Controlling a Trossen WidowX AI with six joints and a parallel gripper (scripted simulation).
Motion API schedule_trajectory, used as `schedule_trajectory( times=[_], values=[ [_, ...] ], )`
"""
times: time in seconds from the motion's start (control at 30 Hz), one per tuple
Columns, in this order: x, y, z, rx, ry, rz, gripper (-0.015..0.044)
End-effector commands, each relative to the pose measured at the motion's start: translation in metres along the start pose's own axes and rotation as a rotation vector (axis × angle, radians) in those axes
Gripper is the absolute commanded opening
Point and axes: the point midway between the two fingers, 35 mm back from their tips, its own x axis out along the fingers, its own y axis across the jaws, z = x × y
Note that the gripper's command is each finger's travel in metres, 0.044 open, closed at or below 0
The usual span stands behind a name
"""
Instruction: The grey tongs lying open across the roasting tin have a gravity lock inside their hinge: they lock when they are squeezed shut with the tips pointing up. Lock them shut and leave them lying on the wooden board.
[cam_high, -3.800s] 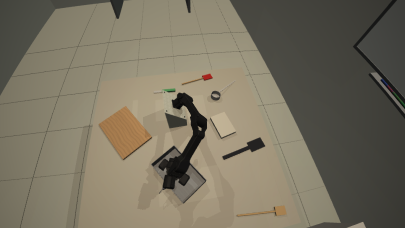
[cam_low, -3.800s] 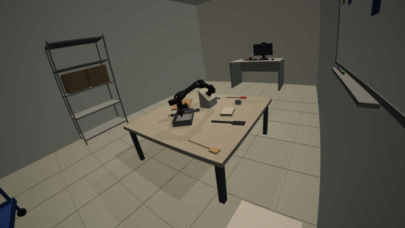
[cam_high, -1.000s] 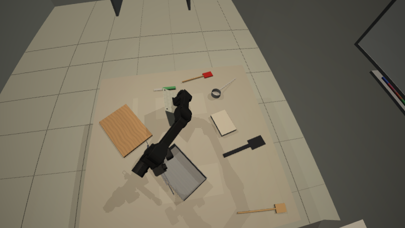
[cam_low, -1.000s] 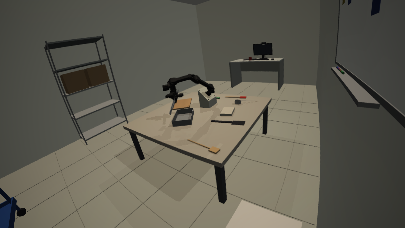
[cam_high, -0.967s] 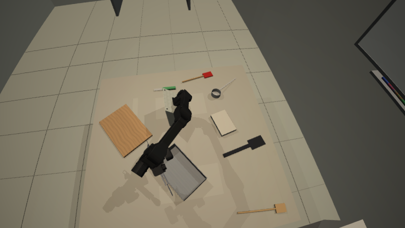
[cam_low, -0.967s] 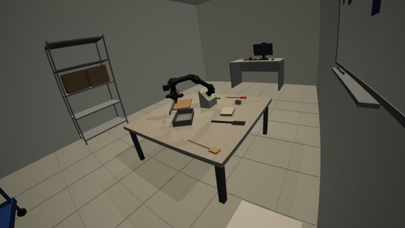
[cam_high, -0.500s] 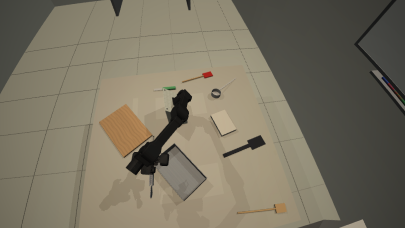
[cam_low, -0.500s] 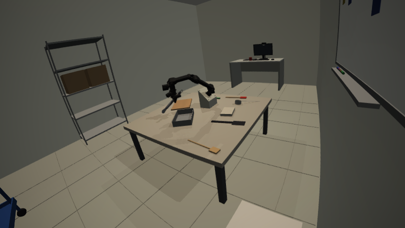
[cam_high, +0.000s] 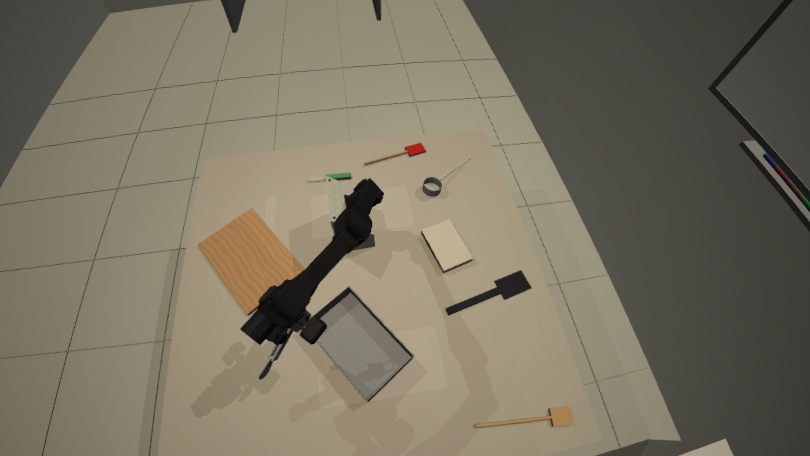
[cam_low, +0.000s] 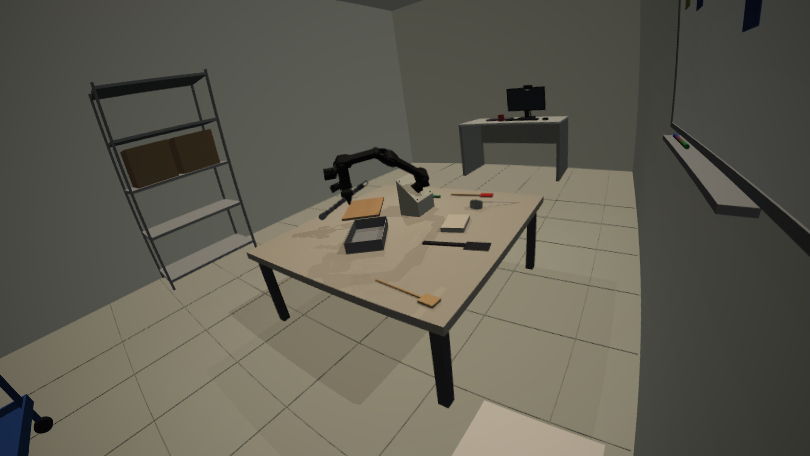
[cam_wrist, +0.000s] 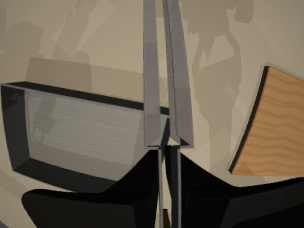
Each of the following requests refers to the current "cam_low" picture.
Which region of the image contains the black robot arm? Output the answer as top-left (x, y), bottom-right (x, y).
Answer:
top-left (323, 147), bottom-right (430, 193)

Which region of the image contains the grey saucepan with long handle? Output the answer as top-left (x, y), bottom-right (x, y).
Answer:
top-left (470, 199), bottom-right (520, 209)

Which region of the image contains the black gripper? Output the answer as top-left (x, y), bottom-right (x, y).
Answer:
top-left (339, 176), bottom-right (354, 205)

